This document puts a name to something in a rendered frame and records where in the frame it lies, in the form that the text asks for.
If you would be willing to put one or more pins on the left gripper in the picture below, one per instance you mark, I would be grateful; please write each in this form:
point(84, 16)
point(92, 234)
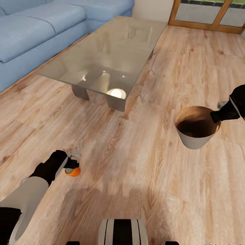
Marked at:
point(72, 164)

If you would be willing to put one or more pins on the sofa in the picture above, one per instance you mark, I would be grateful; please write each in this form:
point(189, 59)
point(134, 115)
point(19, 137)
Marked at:
point(35, 32)

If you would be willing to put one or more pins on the trash can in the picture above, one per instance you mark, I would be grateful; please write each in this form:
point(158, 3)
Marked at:
point(198, 121)

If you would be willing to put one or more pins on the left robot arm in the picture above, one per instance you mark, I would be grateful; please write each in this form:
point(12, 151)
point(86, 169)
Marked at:
point(17, 209)

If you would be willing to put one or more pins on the coffee table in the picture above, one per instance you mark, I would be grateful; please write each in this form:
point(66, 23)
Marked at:
point(109, 60)

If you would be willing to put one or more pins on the door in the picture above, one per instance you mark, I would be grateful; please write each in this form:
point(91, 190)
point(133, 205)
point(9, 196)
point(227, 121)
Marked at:
point(214, 15)

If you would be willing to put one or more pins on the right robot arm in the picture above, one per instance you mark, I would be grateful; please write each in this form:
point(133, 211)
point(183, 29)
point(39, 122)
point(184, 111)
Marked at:
point(232, 109)

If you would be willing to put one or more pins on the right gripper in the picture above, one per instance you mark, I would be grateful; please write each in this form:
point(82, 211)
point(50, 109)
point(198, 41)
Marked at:
point(222, 114)

